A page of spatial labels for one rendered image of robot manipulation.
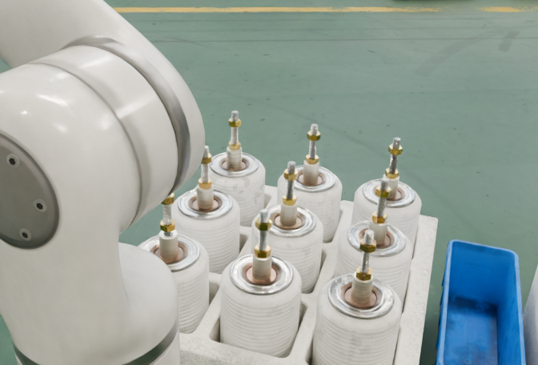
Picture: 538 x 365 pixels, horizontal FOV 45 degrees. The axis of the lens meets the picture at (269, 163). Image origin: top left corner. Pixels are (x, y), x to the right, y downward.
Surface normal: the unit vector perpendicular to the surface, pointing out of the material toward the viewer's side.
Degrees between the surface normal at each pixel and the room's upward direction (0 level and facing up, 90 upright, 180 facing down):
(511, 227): 0
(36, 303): 90
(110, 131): 56
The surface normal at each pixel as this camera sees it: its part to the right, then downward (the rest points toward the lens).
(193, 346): 0.04, -0.87
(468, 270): -0.28, 0.43
